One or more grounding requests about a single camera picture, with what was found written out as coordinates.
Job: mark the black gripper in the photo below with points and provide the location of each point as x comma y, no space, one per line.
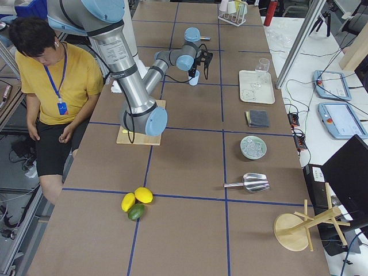
194,64

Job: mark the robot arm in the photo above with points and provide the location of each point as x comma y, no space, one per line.
103,22
192,54

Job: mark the light blue cup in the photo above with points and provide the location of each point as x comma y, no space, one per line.
194,80

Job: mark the pink cup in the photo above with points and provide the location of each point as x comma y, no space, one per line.
223,6

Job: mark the yellow lemon at edge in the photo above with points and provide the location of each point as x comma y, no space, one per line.
128,201

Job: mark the cream bear tray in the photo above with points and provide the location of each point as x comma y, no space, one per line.
256,87

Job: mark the clear wine glass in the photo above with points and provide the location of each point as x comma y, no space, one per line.
261,70

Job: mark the grey folded cloth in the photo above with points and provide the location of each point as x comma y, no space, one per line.
257,118

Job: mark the green bowl of ice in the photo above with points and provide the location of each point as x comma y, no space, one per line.
253,147

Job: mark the wooden cutting board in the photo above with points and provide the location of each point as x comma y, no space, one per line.
146,138

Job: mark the black power strip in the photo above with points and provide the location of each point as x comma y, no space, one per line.
298,134

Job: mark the steel ice scoop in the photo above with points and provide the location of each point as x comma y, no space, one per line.
252,182

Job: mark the upper teach pendant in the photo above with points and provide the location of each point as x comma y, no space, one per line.
331,85

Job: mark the teach pendant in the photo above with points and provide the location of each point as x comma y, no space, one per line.
331,85
340,121

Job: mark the seated person yellow shirt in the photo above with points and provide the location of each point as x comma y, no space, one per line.
62,84

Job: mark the lower teach pendant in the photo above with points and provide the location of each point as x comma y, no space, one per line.
340,121

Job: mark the black monitor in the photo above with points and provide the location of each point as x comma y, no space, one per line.
346,173

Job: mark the white wire cup rack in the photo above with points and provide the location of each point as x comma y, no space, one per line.
231,15

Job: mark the aluminium frame post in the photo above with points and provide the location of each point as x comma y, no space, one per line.
312,15

